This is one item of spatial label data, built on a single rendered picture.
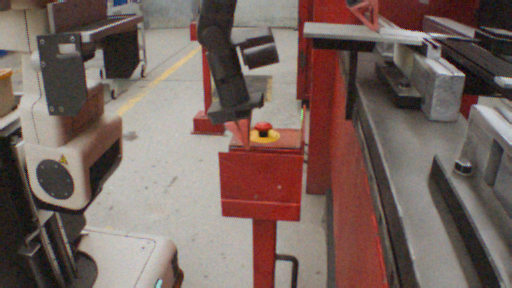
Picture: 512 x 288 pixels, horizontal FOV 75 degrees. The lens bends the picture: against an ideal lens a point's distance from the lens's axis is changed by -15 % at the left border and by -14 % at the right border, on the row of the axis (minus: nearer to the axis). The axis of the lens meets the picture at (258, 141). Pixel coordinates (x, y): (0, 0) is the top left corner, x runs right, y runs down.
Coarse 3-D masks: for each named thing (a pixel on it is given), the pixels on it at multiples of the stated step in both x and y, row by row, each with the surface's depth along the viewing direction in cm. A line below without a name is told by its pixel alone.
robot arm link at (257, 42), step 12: (204, 36) 62; (216, 36) 62; (240, 36) 66; (252, 36) 66; (264, 36) 66; (216, 48) 64; (228, 48) 64; (252, 48) 67; (264, 48) 67; (252, 60) 67; (264, 60) 68; (276, 60) 68
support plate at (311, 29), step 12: (312, 24) 94; (324, 24) 95; (336, 24) 95; (312, 36) 81; (324, 36) 81; (336, 36) 81; (348, 36) 80; (360, 36) 80; (372, 36) 80; (384, 36) 81; (396, 36) 82
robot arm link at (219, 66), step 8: (232, 48) 67; (240, 48) 67; (208, 56) 68; (224, 56) 67; (232, 56) 68; (216, 64) 68; (224, 64) 67; (232, 64) 68; (240, 64) 70; (216, 72) 68; (224, 72) 68; (232, 72) 68; (224, 80) 70
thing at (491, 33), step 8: (480, 32) 85; (488, 32) 82; (496, 32) 79; (504, 32) 81; (456, 40) 84; (464, 40) 83; (472, 40) 83; (480, 40) 84; (488, 40) 81; (496, 40) 78; (504, 40) 78; (488, 48) 81; (496, 48) 79; (504, 48) 79
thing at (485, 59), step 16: (432, 16) 150; (432, 32) 140; (448, 32) 121; (464, 32) 110; (448, 48) 123; (464, 48) 107; (480, 48) 95; (464, 64) 108; (480, 64) 96; (496, 64) 86
